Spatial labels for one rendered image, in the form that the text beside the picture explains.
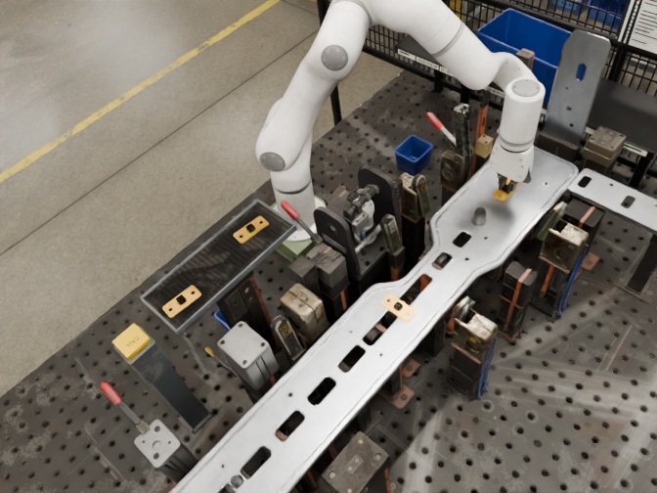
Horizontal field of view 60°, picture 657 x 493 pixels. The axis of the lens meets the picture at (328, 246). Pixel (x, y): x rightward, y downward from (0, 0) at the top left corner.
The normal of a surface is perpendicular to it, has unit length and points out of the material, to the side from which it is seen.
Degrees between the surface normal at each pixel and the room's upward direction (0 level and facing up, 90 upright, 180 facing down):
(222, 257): 0
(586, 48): 90
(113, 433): 0
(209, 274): 0
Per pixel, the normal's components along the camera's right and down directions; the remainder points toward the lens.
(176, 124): -0.12, -0.59
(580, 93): -0.67, 0.64
